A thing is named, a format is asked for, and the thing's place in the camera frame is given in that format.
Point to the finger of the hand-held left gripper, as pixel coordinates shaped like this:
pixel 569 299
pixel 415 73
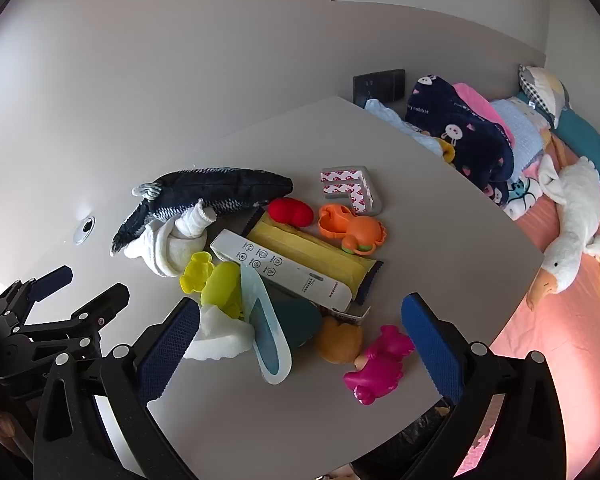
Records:
pixel 100 305
pixel 55 280

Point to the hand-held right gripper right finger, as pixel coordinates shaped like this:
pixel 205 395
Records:
pixel 430 350

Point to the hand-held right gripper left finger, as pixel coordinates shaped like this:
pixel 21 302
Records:
pixel 170 350

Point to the white long cardboard box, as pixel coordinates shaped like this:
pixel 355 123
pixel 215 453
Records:
pixel 280 265

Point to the dark blue fish plush toy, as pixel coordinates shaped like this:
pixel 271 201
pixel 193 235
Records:
pixel 220 190

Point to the black trash bag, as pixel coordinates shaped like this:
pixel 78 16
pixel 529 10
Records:
pixel 405 445

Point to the white crumpled tissue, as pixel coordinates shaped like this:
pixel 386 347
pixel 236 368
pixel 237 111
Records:
pixel 215 340

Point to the magenta plastic toy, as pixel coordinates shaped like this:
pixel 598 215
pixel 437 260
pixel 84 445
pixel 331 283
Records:
pixel 380 365

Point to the metal table grommet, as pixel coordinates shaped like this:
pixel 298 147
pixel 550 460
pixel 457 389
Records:
pixel 85 230

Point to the yellow-green plastic toy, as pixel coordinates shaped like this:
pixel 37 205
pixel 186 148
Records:
pixel 220 285

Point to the white rolled sock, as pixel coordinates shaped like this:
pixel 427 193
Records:
pixel 165 250

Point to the brown plush toy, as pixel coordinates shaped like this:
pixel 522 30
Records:
pixel 337 342

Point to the light blue silicone insole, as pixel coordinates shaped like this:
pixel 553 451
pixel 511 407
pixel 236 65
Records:
pixel 267 340

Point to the pink bed sheet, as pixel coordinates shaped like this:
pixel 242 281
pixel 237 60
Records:
pixel 555 350

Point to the dark teal pad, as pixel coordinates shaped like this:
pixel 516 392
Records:
pixel 300 320

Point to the orange plastic toy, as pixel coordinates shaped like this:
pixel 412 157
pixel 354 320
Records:
pixel 360 230

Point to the yellow cloth packet blue edge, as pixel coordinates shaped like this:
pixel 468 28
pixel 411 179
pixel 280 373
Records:
pixel 320 255

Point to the white cartoon printed cloth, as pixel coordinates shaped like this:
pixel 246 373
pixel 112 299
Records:
pixel 520 195

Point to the red plush toy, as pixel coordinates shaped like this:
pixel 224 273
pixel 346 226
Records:
pixel 290 211

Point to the grey corner guard red-white tape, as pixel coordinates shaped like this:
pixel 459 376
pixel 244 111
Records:
pixel 345 185

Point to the small yellow toy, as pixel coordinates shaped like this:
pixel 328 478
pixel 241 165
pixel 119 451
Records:
pixel 446 150

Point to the white goose plush toy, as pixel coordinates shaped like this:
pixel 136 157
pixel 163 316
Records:
pixel 575 210

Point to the navy printed blanket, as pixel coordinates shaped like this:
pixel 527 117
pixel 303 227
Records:
pixel 460 130

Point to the pale blue cloth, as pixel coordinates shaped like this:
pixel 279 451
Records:
pixel 395 120

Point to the light blue knit towel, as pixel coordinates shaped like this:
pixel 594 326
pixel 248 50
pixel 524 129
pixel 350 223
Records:
pixel 522 130

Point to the pink cloth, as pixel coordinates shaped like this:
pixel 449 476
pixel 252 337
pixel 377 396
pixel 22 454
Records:
pixel 475 97

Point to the teal cloth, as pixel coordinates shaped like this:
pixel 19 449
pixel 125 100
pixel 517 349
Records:
pixel 585 135

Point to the plaid patchwork pillow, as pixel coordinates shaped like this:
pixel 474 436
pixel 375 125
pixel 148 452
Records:
pixel 545 90

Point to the black wall switch panel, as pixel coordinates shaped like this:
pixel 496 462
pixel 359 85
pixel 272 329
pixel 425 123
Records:
pixel 380 85

